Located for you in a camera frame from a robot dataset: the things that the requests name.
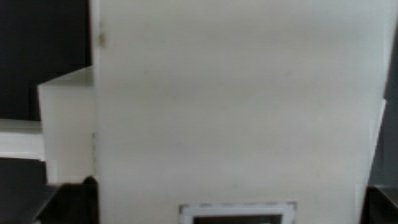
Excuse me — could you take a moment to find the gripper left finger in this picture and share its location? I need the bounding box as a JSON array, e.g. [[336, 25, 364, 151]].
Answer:
[[39, 176, 100, 224]]

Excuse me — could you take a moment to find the white obstacle fence bar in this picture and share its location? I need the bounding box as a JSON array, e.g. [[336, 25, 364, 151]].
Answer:
[[0, 119, 45, 160]]

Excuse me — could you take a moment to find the white cabinet body box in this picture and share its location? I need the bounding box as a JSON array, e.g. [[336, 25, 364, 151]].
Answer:
[[38, 67, 96, 184]]

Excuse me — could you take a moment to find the white cabinet top block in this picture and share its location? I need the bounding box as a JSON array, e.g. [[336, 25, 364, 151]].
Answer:
[[94, 0, 398, 224]]

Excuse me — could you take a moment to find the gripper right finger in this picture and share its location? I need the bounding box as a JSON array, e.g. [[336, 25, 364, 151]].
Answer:
[[368, 186, 398, 224]]

